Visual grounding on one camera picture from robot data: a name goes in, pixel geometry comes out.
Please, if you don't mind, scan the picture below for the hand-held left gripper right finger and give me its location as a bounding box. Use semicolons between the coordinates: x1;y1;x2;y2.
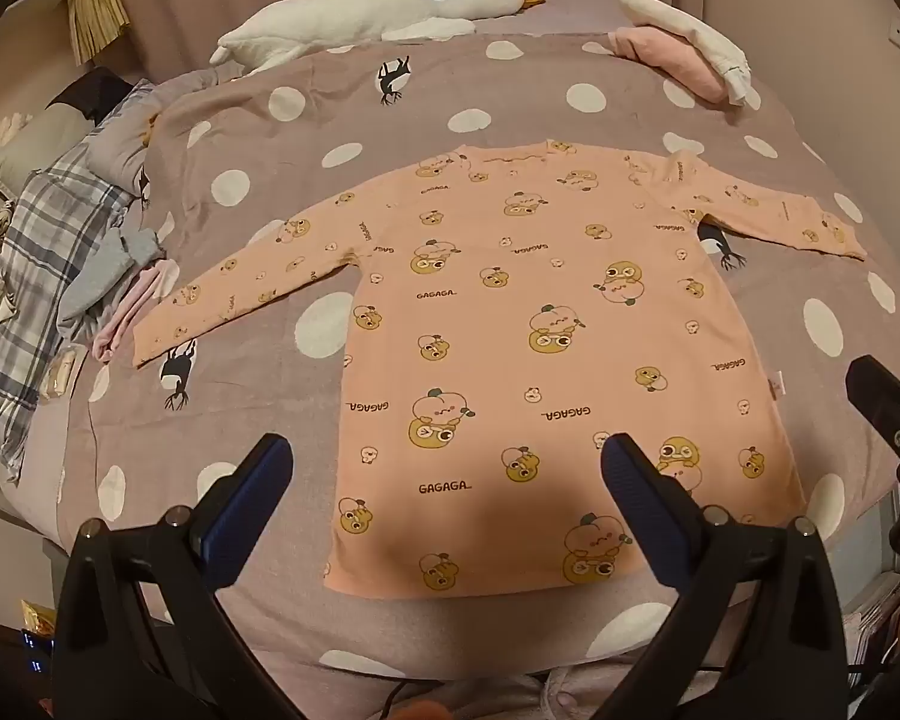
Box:
600;433;848;720

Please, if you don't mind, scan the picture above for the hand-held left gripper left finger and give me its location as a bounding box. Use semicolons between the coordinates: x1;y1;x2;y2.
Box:
52;433;295;720

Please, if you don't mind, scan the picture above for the pink cartoon print shirt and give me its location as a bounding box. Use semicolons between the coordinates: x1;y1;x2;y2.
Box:
131;139;867;601

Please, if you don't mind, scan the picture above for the stack of magazines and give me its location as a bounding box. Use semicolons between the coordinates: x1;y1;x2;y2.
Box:
844;574;900;665

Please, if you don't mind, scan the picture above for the small pale pink cloth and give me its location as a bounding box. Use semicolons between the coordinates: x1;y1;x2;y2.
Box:
94;259;181;361

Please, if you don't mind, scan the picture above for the small clear plastic packet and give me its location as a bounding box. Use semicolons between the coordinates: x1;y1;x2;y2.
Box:
43;345;85;400

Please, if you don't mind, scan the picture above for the plaid cloth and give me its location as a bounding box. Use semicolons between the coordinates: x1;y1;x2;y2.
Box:
0;165;140;482

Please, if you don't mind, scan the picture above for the pink folded cloth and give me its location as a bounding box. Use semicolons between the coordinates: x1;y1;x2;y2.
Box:
607;25;732;104

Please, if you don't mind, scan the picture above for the grey pillow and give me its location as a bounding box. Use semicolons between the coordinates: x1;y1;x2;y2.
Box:
0;101;92;188

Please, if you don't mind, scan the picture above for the white folded cloth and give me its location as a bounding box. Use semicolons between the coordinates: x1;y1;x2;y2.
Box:
617;0;752;106

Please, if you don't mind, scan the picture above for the mauve polka dot blanket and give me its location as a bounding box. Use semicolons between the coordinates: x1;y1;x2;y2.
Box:
0;0;900;691

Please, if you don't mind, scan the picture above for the black cloth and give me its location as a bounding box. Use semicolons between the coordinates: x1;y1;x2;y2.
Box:
45;67;137;125

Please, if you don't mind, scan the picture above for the white goose plush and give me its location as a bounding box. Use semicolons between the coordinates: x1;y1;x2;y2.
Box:
210;0;547;70

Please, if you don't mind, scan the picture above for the yellow fringed cloth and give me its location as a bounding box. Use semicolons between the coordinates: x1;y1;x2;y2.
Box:
67;0;132;66

